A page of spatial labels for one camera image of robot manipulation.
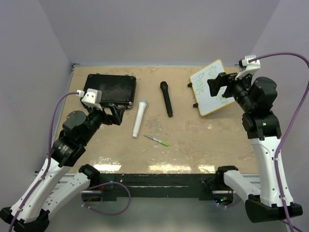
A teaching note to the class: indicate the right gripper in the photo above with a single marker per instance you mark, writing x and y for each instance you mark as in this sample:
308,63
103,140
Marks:
224,79

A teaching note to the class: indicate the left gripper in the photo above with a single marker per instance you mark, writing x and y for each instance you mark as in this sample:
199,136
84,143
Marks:
117,113

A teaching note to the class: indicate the yellow framed whiteboard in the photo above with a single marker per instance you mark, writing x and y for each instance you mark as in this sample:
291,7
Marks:
198,82

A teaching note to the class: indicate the green whiteboard marker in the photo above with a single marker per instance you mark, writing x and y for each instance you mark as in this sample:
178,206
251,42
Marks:
156,140

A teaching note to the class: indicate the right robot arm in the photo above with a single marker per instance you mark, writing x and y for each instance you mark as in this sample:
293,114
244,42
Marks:
272,201

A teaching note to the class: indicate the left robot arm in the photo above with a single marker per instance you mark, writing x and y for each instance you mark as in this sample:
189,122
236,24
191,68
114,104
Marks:
34,210

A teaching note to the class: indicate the black case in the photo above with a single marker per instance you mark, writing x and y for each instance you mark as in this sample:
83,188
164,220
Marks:
119,89

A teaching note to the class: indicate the white microphone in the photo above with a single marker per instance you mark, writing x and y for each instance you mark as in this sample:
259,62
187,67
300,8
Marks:
141,108

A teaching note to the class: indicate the black microphone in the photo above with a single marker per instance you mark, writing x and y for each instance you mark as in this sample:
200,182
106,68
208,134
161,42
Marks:
165,90

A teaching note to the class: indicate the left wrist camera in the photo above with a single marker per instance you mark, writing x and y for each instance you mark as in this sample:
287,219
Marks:
91,98

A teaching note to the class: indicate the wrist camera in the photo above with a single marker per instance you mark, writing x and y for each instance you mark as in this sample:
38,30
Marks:
91,98
248,67

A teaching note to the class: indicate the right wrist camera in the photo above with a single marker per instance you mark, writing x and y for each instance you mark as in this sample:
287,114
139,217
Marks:
248,67

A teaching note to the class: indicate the wire whiteboard stand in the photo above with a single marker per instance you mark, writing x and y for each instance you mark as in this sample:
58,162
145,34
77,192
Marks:
193,96

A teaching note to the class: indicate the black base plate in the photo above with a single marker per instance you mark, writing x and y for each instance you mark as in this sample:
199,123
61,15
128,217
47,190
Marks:
197,186

